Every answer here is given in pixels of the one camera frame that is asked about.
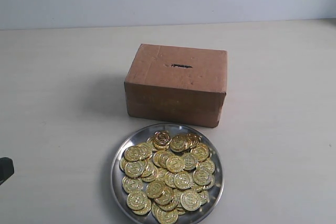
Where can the round steel plate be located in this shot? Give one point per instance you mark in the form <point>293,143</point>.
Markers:
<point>115,174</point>

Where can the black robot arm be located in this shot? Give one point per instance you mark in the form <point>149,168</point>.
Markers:
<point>6,169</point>

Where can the brown cardboard slotted box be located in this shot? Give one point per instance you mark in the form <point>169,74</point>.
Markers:
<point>177,84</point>

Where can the gold coin upper back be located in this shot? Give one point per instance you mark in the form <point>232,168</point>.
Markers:
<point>161,138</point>

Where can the gold coin upper right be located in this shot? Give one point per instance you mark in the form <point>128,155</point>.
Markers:
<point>179,143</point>

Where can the gold coin upper left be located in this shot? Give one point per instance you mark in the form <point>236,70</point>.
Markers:
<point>134,153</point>

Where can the gold coin left edge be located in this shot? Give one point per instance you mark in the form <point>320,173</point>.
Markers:
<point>134,169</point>

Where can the gold coin centre pile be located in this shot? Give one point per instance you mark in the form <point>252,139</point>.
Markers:
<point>183,180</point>

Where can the gold coin right middle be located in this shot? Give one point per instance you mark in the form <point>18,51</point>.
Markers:
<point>202,176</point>

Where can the gold coin far left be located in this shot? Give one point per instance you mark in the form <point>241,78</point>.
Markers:
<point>130,184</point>

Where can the gold coin front right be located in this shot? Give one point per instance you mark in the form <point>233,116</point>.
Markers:
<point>190,200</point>

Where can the gold coin front left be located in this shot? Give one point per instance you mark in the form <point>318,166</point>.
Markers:
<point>136,199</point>

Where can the gold coin front centre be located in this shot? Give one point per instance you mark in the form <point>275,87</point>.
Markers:
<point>166,217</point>

